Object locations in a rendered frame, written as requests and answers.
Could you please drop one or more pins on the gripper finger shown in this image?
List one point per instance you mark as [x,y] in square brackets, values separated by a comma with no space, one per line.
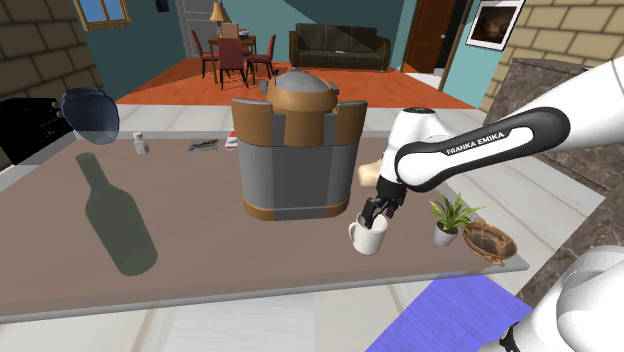
[369,212]
[390,211]

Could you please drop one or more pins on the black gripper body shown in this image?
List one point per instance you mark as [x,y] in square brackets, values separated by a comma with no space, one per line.
[390,191]

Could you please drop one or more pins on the white mug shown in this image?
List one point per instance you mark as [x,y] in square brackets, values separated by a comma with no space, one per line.
[368,241]

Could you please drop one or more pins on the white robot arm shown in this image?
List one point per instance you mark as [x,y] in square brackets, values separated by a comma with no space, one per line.
[487,146]

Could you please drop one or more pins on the beige rounded object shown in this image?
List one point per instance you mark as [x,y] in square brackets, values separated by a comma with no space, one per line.
[368,174]

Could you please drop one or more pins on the green plant in white pot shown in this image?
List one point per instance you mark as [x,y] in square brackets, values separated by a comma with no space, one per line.
[451,217]

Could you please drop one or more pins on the brown and grey juicer appliance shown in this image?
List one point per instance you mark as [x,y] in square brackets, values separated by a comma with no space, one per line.
[297,180]

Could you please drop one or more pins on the brown woven basket bowl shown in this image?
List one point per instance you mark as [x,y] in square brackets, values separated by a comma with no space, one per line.
[490,242]

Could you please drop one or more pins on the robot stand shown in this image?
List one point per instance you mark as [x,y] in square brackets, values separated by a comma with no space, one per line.
[448,317]

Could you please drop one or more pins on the dark brown sofa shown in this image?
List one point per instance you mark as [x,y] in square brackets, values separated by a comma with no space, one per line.
[336,46]

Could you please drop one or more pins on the brown wooden door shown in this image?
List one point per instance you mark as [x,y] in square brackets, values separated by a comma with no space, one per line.
[429,34]

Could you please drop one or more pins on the dark stone counter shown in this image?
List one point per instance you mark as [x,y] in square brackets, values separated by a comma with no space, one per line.
[531,80]

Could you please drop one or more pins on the red dining chair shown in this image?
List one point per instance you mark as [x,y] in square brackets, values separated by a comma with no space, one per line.
[231,56]
[199,48]
[265,57]

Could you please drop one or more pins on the wooden dining table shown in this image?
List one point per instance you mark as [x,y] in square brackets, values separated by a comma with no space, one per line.
[248,40]

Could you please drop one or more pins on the small white shaker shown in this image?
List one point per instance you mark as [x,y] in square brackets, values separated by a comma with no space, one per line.
[141,145]

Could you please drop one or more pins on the floor lamp with beige shade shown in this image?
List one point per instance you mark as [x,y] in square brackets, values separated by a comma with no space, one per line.
[219,12]

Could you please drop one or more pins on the green glass bottle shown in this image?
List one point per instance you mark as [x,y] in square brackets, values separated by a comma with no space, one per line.
[117,224]

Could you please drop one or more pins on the grey door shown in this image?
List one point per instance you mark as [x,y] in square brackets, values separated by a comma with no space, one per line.
[192,19]

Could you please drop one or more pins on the dark blue bowl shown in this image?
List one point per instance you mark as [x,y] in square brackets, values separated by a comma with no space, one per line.
[92,114]

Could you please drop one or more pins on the wooden framed window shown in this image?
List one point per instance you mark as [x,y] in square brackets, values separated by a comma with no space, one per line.
[102,10]

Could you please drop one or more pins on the black kitchen appliance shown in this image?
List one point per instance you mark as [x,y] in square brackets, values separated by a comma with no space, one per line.
[27,129]

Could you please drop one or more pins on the white framed wall picture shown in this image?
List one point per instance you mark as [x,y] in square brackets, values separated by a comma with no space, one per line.
[493,24]

